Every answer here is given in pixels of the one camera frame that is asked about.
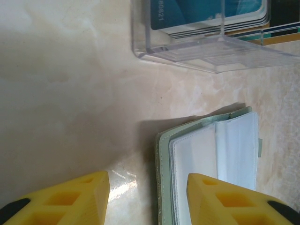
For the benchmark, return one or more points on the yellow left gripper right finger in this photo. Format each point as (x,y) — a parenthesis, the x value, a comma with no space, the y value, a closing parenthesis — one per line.
(225,206)

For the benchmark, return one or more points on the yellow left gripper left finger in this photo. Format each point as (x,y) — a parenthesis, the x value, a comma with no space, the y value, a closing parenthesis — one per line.
(58,204)

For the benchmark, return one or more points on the green card holder wallet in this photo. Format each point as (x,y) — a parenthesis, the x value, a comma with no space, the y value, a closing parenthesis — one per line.
(194,152)

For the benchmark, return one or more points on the blue credit card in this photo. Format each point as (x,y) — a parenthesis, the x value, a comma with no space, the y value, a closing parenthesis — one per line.
(187,11)

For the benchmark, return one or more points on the clear acrylic card box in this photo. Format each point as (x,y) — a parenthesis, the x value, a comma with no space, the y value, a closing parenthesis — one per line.
(187,54)

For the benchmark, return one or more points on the gold credit card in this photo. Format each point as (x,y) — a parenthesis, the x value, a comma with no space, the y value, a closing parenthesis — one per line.
(281,39)

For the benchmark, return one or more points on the black credit card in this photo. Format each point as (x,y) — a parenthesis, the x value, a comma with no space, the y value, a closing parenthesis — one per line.
(284,11)

